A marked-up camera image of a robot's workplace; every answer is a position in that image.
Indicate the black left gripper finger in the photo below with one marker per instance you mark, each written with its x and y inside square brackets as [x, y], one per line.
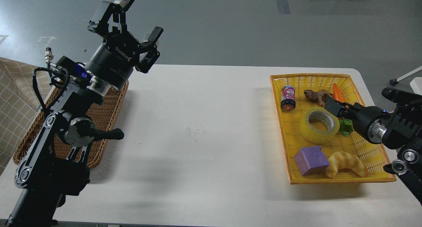
[148, 53]
[116, 11]

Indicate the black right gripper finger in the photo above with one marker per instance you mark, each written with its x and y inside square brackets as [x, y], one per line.
[335, 107]

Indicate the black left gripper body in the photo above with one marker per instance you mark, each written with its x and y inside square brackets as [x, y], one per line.
[114, 60]

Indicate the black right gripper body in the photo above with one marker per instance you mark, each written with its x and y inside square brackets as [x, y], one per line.
[369, 122]

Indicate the yellow tape roll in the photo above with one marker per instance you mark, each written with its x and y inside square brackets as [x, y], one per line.
[318, 126]

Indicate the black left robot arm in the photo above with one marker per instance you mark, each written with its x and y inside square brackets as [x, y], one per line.
[56, 164]

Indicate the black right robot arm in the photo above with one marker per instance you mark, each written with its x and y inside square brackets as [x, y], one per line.
[400, 130]

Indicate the orange toy carrot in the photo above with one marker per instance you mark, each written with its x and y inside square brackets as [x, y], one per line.
[345, 124]

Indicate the brown toy lion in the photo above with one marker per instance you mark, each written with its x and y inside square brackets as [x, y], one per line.
[317, 97]

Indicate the yellow plastic basket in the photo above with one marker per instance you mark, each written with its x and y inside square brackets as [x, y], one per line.
[373, 156]

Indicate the white chair leg caster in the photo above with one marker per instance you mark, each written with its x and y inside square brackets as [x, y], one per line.
[395, 81]

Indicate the toy croissant bread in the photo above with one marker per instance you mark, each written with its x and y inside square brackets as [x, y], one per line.
[343, 160]

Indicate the small drink can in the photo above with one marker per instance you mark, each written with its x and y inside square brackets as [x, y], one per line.
[288, 102]

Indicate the purple foam cube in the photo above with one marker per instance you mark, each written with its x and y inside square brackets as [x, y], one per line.
[311, 160]

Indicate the beige checkered cloth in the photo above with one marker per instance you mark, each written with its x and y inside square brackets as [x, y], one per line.
[18, 106]

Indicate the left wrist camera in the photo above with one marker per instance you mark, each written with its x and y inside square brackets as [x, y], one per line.
[74, 71]

